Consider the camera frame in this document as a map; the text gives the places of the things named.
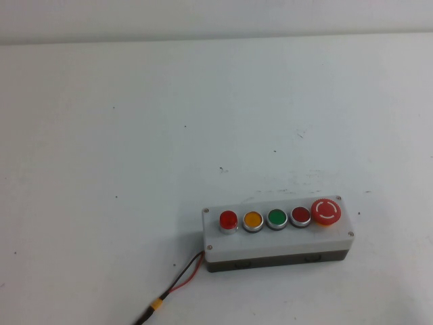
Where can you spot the green push button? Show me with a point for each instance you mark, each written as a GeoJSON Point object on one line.
{"type": "Point", "coordinates": [276, 217]}

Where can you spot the white and grey button box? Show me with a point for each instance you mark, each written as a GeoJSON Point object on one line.
{"type": "Point", "coordinates": [280, 245]}

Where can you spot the dark red push button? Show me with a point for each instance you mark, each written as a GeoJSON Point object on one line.
{"type": "Point", "coordinates": [300, 215]}

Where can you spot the red mushroom emergency stop button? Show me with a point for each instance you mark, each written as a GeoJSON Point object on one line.
{"type": "Point", "coordinates": [325, 211]}

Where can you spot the red indicator lamp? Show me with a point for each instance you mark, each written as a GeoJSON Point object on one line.
{"type": "Point", "coordinates": [228, 220]}

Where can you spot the yellow push button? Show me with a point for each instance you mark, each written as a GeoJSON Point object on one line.
{"type": "Point", "coordinates": [252, 220]}

